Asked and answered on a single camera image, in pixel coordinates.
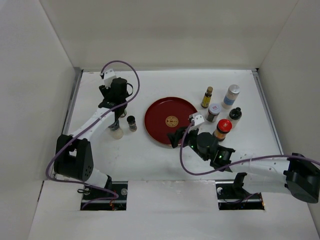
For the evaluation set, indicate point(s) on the small yellow label bottle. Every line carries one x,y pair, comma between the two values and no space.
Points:
207,97

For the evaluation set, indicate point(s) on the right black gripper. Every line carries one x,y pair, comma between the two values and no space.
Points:
175,137

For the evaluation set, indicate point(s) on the red lid sauce jar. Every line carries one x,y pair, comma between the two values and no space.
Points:
223,127

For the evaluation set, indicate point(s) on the red round tray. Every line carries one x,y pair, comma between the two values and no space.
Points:
166,115

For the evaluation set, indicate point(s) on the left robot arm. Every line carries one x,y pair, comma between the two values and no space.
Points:
75,157

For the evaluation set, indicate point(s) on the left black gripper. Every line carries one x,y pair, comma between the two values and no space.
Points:
106,91

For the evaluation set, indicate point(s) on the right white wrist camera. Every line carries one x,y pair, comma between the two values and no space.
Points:
196,119

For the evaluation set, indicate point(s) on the tall blue label shaker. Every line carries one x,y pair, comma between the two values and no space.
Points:
230,96

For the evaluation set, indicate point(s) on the green label sauce bottle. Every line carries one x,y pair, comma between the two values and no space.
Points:
119,113

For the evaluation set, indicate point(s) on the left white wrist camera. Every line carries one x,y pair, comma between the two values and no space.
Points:
107,76

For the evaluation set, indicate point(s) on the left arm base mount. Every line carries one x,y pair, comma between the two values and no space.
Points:
97,200

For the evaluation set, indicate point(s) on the salt grinder clear lid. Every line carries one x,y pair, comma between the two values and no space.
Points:
115,130

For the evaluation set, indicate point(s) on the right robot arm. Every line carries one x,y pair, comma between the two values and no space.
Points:
292,174

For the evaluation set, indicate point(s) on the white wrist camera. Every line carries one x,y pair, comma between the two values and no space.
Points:
107,76
196,119

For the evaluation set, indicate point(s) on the white lid spice jar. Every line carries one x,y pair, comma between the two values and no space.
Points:
213,112

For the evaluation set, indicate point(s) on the small black cap spice jar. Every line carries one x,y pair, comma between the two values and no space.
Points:
131,120

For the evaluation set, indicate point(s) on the black cap round bottle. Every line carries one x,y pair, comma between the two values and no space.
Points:
234,116

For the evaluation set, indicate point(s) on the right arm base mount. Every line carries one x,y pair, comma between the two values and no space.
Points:
231,199

